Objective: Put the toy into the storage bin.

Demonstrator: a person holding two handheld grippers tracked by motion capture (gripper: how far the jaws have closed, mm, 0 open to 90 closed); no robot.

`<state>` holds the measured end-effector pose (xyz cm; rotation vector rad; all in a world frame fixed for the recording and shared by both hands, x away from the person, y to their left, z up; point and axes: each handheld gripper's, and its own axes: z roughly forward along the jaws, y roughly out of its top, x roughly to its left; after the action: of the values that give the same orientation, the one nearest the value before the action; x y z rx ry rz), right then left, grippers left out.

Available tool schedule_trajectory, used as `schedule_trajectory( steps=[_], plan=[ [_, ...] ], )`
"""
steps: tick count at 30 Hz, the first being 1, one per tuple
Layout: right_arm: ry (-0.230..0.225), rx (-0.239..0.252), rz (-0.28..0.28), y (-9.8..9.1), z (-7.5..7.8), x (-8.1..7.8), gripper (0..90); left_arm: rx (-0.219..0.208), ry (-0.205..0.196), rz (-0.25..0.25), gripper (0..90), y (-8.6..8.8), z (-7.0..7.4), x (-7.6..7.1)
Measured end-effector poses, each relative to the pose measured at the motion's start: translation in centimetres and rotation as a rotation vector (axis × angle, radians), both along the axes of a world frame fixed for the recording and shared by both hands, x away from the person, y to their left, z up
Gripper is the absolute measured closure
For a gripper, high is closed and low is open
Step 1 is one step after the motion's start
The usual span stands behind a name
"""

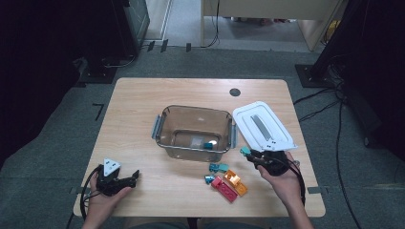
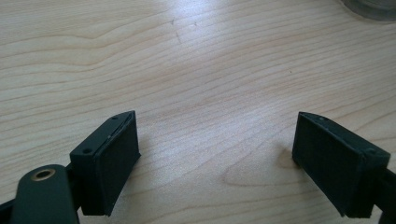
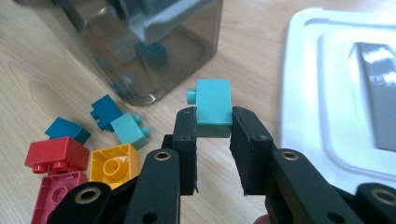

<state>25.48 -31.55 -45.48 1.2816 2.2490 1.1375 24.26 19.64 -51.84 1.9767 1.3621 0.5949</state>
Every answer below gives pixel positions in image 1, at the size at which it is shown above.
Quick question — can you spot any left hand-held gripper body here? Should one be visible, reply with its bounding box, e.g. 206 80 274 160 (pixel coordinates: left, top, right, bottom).
96 157 127 198

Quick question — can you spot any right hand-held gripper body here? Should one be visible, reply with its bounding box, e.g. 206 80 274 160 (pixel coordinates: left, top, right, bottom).
254 138 299 177

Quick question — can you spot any orange toy brick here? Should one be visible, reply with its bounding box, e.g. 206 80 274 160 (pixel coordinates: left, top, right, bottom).
233 181 248 197
224 169 242 187

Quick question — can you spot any white lid with grey handle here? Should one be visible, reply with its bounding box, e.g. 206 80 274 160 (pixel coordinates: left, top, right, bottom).
232 100 299 153

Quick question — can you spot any long red toy brick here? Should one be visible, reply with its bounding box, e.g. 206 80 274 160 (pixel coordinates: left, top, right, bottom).
216 181 239 203

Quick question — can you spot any transparent grey storage box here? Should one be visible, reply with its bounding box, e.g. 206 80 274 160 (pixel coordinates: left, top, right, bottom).
151 104 239 163

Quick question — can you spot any person's left hand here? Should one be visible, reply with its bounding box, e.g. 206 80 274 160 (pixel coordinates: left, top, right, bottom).
85 171 132 223

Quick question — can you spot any person's right hand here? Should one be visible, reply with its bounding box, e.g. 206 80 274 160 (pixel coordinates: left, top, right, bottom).
257 152 306 211

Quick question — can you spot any black metal stand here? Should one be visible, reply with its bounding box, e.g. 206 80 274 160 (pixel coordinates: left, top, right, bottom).
294 0 367 90

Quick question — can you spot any black stand base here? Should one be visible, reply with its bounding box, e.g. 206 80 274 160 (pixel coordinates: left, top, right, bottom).
77 56 138 85

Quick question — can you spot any yellow object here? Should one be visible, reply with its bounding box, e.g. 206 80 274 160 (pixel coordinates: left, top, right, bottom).
324 19 342 44

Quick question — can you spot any dark cabinet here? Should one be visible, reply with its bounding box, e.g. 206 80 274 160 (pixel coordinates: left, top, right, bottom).
109 0 151 60

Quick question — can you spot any right hand-held gripper black cable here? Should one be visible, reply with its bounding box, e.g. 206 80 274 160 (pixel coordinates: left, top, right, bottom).
276 156 308 206

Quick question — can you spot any hand-held gripper black cable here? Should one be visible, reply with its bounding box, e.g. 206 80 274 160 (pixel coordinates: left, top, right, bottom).
79 165 103 222
276 156 308 206

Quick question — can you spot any left hand-held gripper black cable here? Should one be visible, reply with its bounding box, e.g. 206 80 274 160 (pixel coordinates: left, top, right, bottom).
79 165 103 222

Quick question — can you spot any black floor cable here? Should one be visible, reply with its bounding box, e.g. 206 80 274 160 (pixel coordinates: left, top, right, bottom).
292 87 337 106
298 99 341 123
335 99 362 229

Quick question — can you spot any pale floor cable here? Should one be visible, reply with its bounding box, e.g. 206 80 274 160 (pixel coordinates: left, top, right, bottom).
101 55 138 70

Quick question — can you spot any hanging black cable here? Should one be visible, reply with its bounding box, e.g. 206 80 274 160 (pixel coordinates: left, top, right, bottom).
203 0 222 50

